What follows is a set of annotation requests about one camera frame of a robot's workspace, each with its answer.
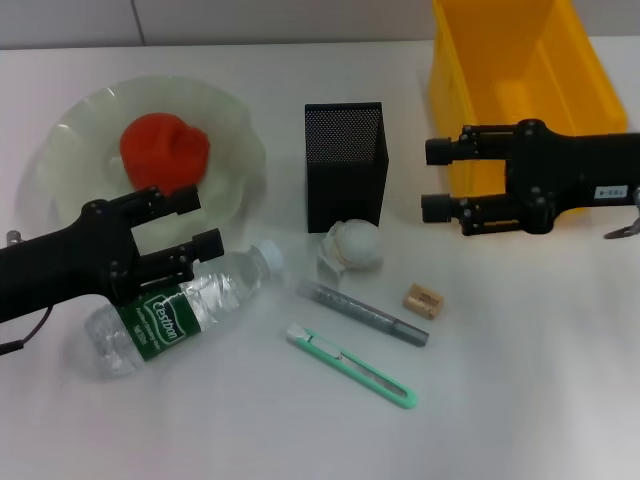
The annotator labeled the black mesh pen holder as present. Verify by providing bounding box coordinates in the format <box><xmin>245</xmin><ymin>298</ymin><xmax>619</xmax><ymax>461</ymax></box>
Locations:
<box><xmin>303</xmin><ymin>101</ymin><xmax>391</xmax><ymax>235</ymax></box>

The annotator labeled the orange fruit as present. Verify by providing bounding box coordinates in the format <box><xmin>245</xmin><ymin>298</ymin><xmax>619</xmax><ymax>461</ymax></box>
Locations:
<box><xmin>119</xmin><ymin>112</ymin><xmax>212</xmax><ymax>194</ymax></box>

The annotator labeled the dark left gripper cable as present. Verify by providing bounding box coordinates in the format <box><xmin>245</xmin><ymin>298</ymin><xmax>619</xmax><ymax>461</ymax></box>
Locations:
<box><xmin>0</xmin><ymin>303</ymin><xmax>56</xmax><ymax>358</ymax></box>

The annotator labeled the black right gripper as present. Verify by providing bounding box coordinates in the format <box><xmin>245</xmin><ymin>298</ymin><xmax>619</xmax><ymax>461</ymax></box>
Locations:
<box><xmin>420</xmin><ymin>118</ymin><xmax>640</xmax><ymax>238</ymax></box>

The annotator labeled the translucent green fruit plate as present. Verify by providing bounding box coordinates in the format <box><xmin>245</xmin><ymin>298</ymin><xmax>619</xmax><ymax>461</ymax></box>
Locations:
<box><xmin>36</xmin><ymin>74</ymin><xmax>269</xmax><ymax>242</ymax></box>

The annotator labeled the green utility knife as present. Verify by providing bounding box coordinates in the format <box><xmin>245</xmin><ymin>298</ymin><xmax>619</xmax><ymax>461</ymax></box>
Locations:
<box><xmin>285</xmin><ymin>322</ymin><xmax>419</xmax><ymax>413</ymax></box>

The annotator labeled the white paper ball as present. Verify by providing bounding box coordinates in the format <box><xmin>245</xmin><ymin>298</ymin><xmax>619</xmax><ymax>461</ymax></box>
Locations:
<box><xmin>315</xmin><ymin>217</ymin><xmax>387</xmax><ymax>276</ymax></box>

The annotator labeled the grey pen with clear cap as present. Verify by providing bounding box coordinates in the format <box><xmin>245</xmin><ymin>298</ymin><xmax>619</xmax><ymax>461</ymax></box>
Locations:
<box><xmin>295</xmin><ymin>277</ymin><xmax>432</xmax><ymax>349</ymax></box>

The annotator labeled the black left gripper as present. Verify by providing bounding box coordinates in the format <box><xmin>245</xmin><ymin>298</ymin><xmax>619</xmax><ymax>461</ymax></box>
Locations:
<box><xmin>0</xmin><ymin>182</ymin><xmax>225</xmax><ymax>326</ymax></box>

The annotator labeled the yellow plastic storage bin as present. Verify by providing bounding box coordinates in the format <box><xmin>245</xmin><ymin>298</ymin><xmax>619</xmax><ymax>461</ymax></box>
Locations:
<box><xmin>428</xmin><ymin>0</ymin><xmax>630</xmax><ymax>222</ymax></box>

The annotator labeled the clear green-label water bottle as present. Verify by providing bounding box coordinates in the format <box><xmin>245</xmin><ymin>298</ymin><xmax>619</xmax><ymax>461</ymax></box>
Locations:
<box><xmin>83</xmin><ymin>238</ymin><xmax>286</xmax><ymax>382</ymax></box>

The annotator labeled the small wooden pencil sharpener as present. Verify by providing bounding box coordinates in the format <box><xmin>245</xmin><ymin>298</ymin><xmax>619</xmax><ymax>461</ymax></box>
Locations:
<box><xmin>401</xmin><ymin>282</ymin><xmax>446</xmax><ymax>319</ymax></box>

